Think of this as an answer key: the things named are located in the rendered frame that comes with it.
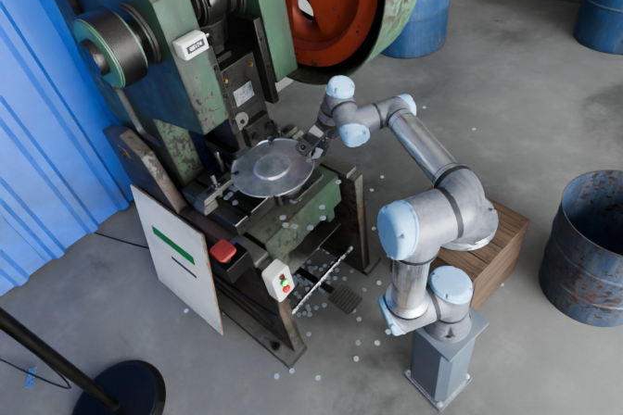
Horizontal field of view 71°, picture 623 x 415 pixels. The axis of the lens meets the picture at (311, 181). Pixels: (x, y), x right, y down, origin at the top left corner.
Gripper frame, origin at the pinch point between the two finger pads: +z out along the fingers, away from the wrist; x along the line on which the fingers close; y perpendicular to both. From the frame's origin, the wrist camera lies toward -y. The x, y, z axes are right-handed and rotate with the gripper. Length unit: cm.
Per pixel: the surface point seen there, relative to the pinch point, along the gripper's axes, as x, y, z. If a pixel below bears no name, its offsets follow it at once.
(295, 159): 4.1, -3.2, 3.3
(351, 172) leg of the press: -12.0, 13.6, 12.6
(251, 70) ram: 26.1, -4.7, -23.3
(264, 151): 15.5, -5.3, 8.7
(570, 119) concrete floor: -79, 168, 51
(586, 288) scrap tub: -104, 39, 13
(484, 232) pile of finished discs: -64, 32, 15
